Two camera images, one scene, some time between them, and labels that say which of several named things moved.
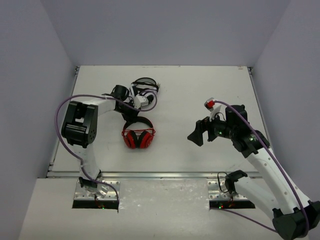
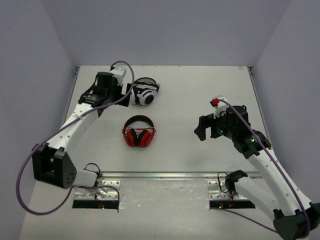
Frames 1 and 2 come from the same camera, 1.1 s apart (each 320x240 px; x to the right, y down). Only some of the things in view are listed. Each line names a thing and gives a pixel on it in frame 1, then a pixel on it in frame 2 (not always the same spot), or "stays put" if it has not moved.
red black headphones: [134, 139] stays put
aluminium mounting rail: [148, 175] stays put
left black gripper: [130, 114] -> [124, 94]
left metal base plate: [81, 194] stays put
